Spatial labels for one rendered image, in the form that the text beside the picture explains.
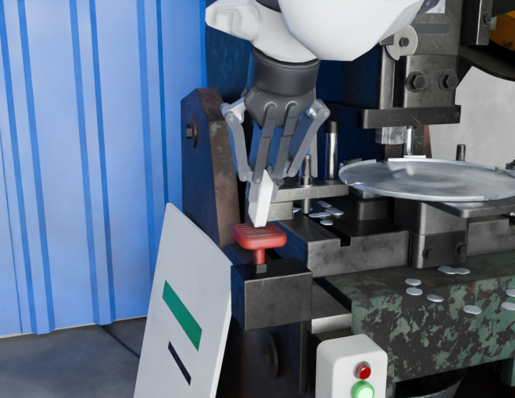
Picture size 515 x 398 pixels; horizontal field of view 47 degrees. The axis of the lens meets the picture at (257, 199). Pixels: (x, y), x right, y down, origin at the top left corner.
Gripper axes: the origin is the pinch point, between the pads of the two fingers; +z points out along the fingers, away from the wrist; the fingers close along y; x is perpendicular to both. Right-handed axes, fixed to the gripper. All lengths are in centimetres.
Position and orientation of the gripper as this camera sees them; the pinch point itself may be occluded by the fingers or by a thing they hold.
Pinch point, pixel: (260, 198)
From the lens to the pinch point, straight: 74.8
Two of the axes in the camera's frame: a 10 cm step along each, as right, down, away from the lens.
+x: -3.1, -6.2, 7.2
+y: 9.4, -0.9, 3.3
